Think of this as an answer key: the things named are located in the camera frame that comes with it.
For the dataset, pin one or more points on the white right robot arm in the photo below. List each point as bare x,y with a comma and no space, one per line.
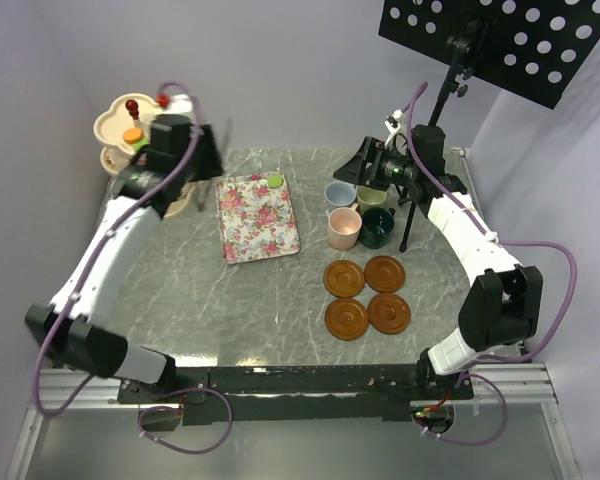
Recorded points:
503,303

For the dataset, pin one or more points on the light green mug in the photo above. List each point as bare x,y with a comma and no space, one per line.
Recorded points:
368,198

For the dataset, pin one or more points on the black perforated calibration board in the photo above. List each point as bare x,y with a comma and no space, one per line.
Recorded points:
533,48

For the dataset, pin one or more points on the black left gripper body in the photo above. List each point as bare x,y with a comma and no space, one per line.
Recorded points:
205,162

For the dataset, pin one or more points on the green toy macaron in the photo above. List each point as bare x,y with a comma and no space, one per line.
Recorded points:
138,145
275,181

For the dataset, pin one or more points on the pink mug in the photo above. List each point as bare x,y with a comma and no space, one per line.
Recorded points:
344,225

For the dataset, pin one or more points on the metal serving tongs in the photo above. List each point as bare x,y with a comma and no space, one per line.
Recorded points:
204,187

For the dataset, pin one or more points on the cream three-tier dessert stand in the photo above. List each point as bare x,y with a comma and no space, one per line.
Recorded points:
127,111

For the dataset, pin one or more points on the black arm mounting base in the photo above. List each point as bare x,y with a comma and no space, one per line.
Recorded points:
281,393

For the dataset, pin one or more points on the floral serving tray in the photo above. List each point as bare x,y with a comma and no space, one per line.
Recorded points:
255,221

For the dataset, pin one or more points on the brown wooden coaster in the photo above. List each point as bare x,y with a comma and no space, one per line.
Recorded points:
384,274
343,278
346,319
389,313

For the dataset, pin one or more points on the dark green mug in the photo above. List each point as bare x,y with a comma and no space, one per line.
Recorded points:
377,225

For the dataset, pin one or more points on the orange toy macaron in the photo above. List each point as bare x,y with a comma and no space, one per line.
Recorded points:
133,135

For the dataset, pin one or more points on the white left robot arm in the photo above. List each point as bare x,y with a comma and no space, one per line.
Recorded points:
72,328

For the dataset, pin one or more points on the light blue mug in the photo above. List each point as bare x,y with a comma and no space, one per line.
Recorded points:
338,194

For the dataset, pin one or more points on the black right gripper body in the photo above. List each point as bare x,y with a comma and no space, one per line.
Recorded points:
389,167

